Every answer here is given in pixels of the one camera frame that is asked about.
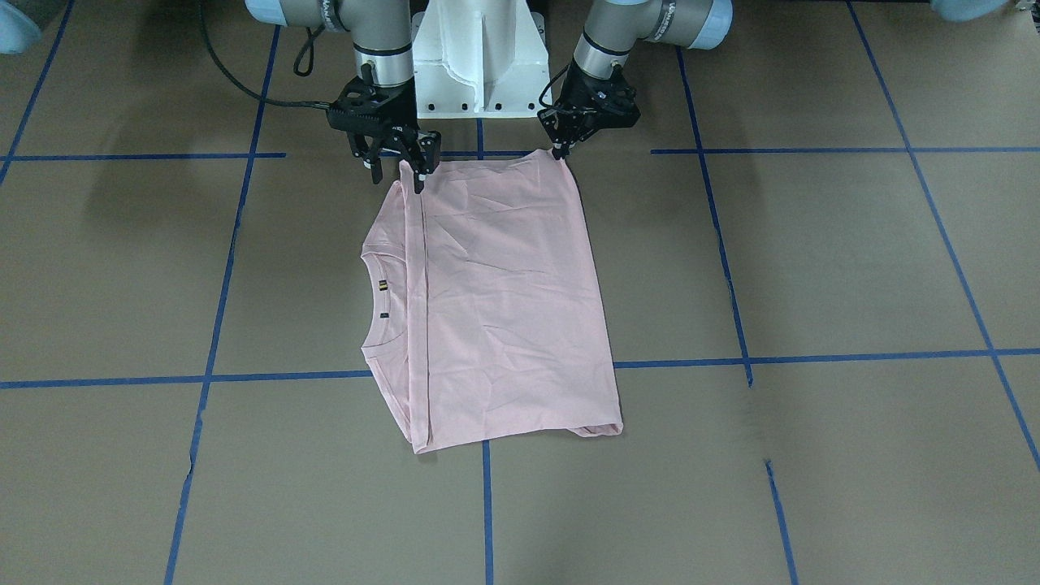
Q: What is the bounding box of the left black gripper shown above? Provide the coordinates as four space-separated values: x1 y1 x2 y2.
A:
538 63 640 160

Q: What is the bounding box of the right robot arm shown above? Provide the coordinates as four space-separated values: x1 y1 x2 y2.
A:
245 1 441 193

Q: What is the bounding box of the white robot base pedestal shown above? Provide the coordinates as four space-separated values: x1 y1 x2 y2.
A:
411 1 550 119

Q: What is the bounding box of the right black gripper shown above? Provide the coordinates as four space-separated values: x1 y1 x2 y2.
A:
326 76 442 195

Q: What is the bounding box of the pink Snoopy t-shirt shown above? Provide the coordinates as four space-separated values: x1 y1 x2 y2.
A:
361 149 624 454

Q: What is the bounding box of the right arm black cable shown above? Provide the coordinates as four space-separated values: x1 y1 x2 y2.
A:
198 0 342 109

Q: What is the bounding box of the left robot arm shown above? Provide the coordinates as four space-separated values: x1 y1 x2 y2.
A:
536 1 733 160

